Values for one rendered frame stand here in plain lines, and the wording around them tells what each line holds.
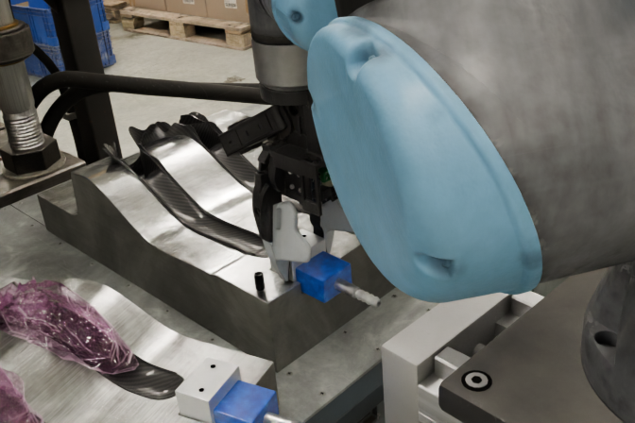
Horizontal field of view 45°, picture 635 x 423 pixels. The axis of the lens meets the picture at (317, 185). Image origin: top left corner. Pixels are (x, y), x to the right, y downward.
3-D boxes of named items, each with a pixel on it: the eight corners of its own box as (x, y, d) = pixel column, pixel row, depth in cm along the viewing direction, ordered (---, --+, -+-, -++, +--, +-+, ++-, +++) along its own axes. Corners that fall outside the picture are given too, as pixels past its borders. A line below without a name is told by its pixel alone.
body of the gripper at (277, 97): (317, 225, 70) (307, 102, 65) (256, 198, 76) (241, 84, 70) (371, 193, 75) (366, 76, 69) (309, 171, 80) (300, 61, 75)
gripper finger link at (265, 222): (259, 245, 74) (266, 160, 72) (248, 241, 75) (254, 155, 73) (294, 236, 78) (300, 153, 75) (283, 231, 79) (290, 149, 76)
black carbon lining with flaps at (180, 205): (356, 222, 93) (351, 152, 89) (259, 281, 83) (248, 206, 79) (184, 155, 115) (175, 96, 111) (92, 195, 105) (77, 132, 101)
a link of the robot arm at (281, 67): (233, 38, 68) (298, 16, 73) (240, 86, 70) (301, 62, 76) (292, 51, 64) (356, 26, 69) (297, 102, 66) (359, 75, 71)
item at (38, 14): (112, 30, 455) (105, -8, 445) (55, 49, 427) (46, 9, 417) (52, 21, 489) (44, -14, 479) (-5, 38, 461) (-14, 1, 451)
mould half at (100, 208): (426, 264, 96) (425, 168, 90) (277, 373, 80) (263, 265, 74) (187, 166, 128) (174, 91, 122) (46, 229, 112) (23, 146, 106)
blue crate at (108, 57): (121, 63, 465) (113, 27, 455) (63, 84, 436) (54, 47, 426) (61, 52, 499) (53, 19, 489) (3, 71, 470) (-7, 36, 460)
